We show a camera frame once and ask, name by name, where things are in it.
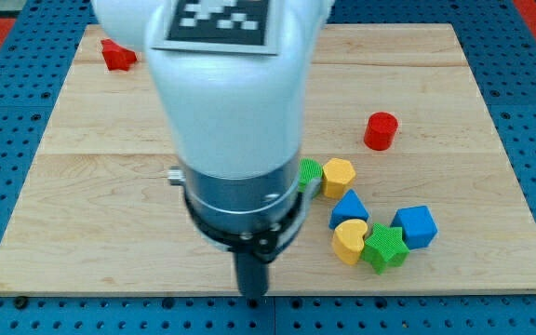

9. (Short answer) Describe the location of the yellow heart block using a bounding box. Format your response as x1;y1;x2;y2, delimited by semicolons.
331;219;369;265

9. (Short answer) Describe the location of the blue triangle block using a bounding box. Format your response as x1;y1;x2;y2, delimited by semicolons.
328;190;369;230

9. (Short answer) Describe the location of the wooden board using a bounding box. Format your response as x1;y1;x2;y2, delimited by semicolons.
0;24;536;297

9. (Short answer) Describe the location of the green star block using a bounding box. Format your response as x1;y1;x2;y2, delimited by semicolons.
360;222;410;275

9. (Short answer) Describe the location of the red star block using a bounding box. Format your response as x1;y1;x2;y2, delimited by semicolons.
100;39;137;71

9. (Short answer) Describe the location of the blue cube block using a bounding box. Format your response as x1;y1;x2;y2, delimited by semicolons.
391;206;438;249

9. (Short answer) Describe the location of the black white fiducial marker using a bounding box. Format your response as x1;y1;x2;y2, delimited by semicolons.
152;0;283;56

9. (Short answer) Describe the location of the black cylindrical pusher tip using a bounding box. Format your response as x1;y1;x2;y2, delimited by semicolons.
234;253;269;298

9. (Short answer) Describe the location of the yellow hexagon block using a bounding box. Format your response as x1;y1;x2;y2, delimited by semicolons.
322;158;356;199

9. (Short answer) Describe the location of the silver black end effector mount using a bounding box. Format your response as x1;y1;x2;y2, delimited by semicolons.
167;155;322;263

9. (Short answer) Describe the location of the red cylinder block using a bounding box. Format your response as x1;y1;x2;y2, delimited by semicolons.
363;112;399;151

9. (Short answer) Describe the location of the green round block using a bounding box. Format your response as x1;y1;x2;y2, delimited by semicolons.
298;157;323;193

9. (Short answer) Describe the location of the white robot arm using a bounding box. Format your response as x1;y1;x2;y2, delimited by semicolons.
92;0;332;298

